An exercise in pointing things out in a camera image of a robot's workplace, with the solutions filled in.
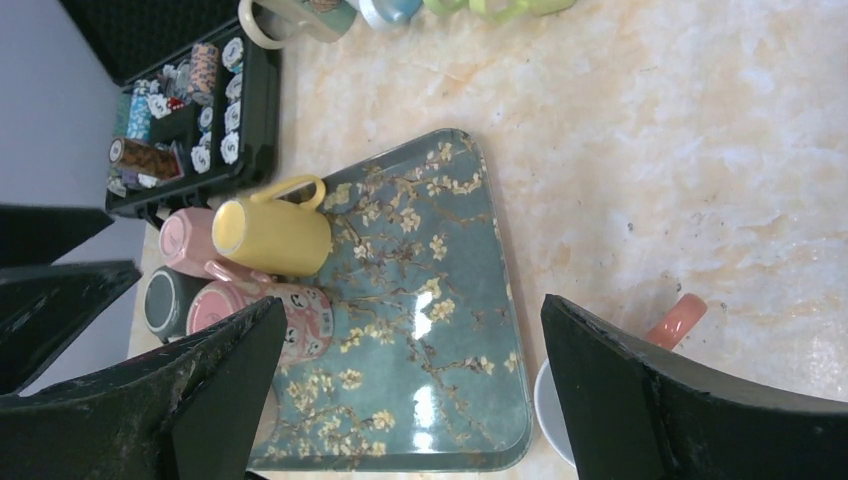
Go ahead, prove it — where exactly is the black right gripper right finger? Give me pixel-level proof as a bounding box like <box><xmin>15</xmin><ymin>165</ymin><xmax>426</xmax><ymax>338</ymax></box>
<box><xmin>540</xmin><ymin>294</ymin><xmax>848</xmax><ymax>480</ymax></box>

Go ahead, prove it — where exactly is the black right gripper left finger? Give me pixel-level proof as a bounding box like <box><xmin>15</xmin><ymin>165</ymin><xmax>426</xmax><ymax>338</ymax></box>
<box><xmin>1</xmin><ymin>297</ymin><xmax>287</xmax><ymax>479</ymax></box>

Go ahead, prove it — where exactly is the terracotta upside-down mug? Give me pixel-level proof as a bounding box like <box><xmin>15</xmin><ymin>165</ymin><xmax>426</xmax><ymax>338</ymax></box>
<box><xmin>534</xmin><ymin>294</ymin><xmax>674</xmax><ymax>479</ymax></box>

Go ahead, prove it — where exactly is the red-bottomed glass mug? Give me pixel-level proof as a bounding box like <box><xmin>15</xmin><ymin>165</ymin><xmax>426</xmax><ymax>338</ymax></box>
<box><xmin>186</xmin><ymin>260</ymin><xmax>334</xmax><ymax>367</ymax></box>

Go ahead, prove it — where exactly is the cream patterned mug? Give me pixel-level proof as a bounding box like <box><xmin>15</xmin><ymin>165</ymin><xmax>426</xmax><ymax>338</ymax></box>
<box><xmin>237</xmin><ymin>0</ymin><xmax>358</xmax><ymax>50</ymax></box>

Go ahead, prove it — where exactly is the lime green faceted mug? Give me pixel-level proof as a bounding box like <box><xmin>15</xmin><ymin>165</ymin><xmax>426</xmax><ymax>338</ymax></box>
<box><xmin>469</xmin><ymin>0</ymin><xmax>576</xmax><ymax>25</ymax></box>

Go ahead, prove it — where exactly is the white and blue mug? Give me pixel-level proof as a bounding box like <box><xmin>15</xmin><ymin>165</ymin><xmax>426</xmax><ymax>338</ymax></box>
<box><xmin>355</xmin><ymin>0</ymin><xmax>423</xmax><ymax>32</ymax></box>

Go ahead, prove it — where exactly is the light green mug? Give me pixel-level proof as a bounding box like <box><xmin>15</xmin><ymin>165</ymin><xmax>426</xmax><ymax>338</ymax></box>
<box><xmin>423</xmin><ymin>0</ymin><xmax>469</xmax><ymax>16</ymax></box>

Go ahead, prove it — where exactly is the light pink glass mug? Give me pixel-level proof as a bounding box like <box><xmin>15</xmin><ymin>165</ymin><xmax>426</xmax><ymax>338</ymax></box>
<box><xmin>253</xmin><ymin>387</ymin><xmax>280</xmax><ymax>447</ymax></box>

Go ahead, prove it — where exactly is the black upside-down mug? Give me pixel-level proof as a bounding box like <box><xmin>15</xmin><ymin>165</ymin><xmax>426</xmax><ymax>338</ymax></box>
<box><xmin>143</xmin><ymin>266</ymin><xmax>211</xmax><ymax>344</ymax></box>

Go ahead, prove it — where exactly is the pink upside-down mug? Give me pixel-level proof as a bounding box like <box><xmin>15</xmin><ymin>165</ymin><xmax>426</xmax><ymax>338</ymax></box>
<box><xmin>158</xmin><ymin>207</ymin><xmax>221</xmax><ymax>279</ymax></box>

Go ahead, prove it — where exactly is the yellow upside-down mug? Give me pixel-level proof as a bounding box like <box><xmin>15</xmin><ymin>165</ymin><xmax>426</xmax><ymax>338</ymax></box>
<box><xmin>211</xmin><ymin>174</ymin><xmax>332</xmax><ymax>277</ymax></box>

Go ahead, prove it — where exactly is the teal floral serving tray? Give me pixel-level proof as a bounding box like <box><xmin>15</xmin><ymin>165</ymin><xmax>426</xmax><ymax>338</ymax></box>
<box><xmin>249</xmin><ymin>128</ymin><xmax>533</xmax><ymax>472</ymax></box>

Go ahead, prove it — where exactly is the black poker chip case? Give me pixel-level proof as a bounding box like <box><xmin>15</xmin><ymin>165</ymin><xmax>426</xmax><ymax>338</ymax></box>
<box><xmin>63</xmin><ymin>1</ymin><xmax>281</xmax><ymax>226</ymax></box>

